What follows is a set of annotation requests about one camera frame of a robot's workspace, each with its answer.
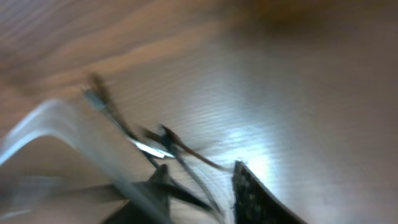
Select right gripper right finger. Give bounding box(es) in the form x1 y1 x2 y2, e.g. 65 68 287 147
232 161 305 224

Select black usb cable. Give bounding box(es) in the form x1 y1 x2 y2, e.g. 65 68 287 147
82 73 231 224

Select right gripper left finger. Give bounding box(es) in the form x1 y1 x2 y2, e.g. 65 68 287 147
102 164 171 224

